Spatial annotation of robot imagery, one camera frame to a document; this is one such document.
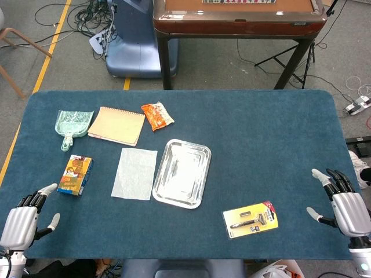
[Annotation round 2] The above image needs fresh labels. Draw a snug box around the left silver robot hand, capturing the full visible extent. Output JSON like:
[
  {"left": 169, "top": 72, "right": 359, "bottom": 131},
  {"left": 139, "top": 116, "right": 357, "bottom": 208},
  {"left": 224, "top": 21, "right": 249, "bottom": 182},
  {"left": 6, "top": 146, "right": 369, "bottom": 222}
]
[{"left": 0, "top": 182, "right": 61, "bottom": 251}]

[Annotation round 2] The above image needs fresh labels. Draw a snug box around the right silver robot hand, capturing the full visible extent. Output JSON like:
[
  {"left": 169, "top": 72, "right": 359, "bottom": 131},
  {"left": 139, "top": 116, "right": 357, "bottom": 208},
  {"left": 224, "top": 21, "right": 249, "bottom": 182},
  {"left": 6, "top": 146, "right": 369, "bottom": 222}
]
[{"left": 306, "top": 168, "right": 371, "bottom": 242}]

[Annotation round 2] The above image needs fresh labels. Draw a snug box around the white paper napkin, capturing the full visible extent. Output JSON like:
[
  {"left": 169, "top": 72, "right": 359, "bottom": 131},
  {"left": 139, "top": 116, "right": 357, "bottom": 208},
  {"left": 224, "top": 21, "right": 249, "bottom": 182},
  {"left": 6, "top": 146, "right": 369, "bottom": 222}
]
[{"left": 111, "top": 148, "right": 158, "bottom": 201}]

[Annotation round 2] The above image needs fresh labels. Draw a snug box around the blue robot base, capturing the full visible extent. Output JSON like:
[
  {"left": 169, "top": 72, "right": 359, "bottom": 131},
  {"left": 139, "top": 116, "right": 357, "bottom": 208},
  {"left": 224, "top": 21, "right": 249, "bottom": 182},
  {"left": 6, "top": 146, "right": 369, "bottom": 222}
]
[{"left": 89, "top": 0, "right": 179, "bottom": 79}]

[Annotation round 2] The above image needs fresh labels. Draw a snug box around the colourful printed carton box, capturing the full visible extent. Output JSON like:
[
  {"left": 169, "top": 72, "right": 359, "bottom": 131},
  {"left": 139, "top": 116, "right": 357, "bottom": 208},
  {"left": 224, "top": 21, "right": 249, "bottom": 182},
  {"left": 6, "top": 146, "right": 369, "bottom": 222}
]
[{"left": 56, "top": 154, "right": 94, "bottom": 197}]

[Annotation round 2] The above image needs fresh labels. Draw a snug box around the white sneaker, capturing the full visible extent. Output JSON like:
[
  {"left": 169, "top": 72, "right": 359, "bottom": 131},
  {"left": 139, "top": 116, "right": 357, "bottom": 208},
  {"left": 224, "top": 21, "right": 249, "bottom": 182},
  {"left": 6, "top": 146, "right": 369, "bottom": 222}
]
[{"left": 348, "top": 149, "right": 371, "bottom": 190}]

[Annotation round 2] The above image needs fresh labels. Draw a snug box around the black foot pedal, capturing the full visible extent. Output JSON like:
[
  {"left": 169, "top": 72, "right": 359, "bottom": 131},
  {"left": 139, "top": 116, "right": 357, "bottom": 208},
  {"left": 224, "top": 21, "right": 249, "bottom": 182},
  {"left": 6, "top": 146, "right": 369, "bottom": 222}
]
[{"left": 345, "top": 134, "right": 371, "bottom": 159}]

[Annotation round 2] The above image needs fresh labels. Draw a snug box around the white plastic bag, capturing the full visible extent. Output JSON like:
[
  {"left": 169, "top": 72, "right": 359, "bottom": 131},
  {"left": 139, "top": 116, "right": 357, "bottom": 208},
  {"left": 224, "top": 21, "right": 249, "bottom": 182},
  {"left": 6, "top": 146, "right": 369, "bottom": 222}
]
[{"left": 250, "top": 259, "right": 304, "bottom": 278}]

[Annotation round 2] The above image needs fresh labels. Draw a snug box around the razor in yellow blister pack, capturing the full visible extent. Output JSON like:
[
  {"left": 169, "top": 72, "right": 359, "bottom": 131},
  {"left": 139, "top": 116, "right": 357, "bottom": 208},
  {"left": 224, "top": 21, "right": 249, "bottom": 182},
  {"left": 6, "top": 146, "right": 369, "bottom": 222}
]
[{"left": 222, "top": 201, "right": 279, "bottom": 239}]

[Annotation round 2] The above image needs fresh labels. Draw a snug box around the white power strip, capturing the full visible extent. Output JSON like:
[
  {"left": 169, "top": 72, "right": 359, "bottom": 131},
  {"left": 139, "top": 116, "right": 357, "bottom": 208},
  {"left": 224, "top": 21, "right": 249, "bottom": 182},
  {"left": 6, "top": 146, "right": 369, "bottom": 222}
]
[{"left": 343, "top": 96, "right": 371, "bottom": 116}]

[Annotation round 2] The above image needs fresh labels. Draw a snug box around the green plastic dustpan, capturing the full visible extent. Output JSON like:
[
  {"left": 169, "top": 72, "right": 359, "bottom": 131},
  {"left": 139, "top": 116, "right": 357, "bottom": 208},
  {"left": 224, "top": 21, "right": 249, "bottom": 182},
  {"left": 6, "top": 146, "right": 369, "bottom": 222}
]
[{"left": 54, "top": 109, "right": 95, "bottom": 152}]

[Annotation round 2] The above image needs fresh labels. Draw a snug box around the blue table cloth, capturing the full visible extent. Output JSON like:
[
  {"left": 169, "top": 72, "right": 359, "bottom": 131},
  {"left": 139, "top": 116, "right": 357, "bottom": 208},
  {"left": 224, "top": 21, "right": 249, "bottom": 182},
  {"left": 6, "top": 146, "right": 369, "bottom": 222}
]
[{"left": 0, "top": 89, "right": 364, "bottom": 261}]

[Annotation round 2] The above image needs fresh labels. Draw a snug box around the tan spiral notebook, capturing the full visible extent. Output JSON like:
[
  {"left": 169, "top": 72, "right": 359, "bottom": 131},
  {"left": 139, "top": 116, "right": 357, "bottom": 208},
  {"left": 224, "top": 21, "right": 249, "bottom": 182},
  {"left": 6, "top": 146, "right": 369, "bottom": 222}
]
[{"left": 87, "top": 106, "right": 146, "bottom": 147}]

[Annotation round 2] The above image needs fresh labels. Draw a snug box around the blue grey robot torso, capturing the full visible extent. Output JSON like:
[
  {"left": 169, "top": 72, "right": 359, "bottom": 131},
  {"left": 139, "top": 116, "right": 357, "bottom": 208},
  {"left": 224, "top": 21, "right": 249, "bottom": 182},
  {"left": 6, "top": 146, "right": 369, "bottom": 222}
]
[{"left": 119, "top": 259, "right": 246, "bottom": 278}]

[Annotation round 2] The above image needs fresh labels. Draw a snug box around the silver metal tray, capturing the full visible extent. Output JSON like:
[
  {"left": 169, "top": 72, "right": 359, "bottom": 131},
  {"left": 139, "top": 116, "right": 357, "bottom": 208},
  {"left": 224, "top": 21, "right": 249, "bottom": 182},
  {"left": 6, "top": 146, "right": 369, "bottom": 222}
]
[{"left": 152, "top": 138, "right": 212, "bottom": 210}]

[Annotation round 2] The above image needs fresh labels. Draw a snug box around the wooden chair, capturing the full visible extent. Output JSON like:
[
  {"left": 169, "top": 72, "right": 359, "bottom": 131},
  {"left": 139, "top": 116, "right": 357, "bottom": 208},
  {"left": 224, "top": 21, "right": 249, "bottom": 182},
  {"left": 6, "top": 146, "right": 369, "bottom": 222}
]
[{"left": 0, "top": 27, "right": 53, "bottom": 100}]

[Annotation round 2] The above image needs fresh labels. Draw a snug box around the orange white snack bag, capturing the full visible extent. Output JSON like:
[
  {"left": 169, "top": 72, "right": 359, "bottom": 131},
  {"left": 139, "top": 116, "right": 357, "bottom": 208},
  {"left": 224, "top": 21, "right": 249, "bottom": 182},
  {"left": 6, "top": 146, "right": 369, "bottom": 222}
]
[{"left": 141, "top": 101, "right": 175, "bottom": 132}]

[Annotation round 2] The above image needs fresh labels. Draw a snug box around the brown mahjong table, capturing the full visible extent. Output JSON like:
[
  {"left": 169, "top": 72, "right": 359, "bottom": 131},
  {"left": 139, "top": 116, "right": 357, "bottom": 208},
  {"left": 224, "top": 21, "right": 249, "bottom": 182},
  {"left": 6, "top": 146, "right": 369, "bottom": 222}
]
[{"left": 152, "top": 0, "right": 328, "bottom": 90}]

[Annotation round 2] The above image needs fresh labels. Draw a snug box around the black floor cable bundle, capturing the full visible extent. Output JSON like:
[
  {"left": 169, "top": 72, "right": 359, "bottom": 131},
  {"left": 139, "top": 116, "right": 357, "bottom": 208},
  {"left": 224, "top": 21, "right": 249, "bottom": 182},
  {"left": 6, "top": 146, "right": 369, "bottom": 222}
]
[{"left": 34, "top": 0, "right": 117, "bottom": 61}]

